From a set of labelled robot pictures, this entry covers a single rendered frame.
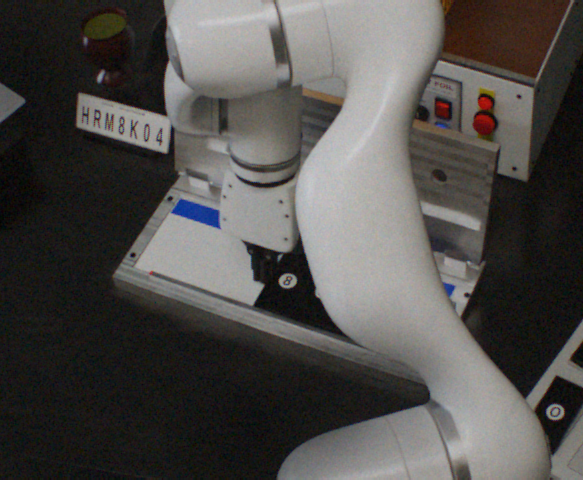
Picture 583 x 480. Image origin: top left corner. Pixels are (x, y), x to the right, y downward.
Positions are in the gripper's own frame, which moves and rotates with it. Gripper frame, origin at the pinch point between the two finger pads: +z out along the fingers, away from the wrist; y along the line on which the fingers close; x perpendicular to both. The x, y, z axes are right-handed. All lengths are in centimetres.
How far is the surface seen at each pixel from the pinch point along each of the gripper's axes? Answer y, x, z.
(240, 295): -1.7, -3.2, 3.4
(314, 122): 1.0, 11.9, -14.6
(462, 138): 20.6, 11.6, -19.0
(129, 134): -29.3, 15.6, -0.9
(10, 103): -45.0, 7.7, -6.9
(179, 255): -12.1, -0.5, 2.8
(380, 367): 19.0, -6.8, 3.9
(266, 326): 3.5, -6.4, 3.8
